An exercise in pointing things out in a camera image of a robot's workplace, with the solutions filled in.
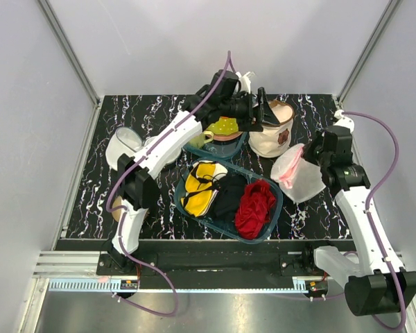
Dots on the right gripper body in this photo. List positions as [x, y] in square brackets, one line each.
[313, 152]

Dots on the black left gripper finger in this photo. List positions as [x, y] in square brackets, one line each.
[265, 115]
[252, 126]

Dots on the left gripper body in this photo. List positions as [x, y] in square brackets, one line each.
[242, 109]

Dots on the white mesh pink-zipper laundry bag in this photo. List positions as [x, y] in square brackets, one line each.
[298, 179]

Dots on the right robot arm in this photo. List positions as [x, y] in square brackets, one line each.
[378, 283]

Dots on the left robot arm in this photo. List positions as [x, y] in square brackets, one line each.
[136, 190]

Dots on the beige brown-trimmed round bag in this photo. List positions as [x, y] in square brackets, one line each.
[274, 140]

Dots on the yellow and black bra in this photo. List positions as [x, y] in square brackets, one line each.
[201, 187]

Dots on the white mesh grey-trimmed laundry bag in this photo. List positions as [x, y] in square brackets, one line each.
[124, 140]

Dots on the green polka dot plate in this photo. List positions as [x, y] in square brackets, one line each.
[224, 126]

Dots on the teal tray with dishes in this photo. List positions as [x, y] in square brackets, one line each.
[220, 150]

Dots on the pink plate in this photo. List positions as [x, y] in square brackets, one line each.
[226, 138]

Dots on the pale green mug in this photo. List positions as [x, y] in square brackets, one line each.
[202, 139]

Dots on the black garment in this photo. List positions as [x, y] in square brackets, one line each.
[230, 188]

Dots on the red garment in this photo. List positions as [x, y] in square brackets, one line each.
[254, 209]

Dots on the teal tray with clothes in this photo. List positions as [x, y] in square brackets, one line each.
[228, 229]

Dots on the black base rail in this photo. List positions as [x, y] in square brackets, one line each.
[209, 264]

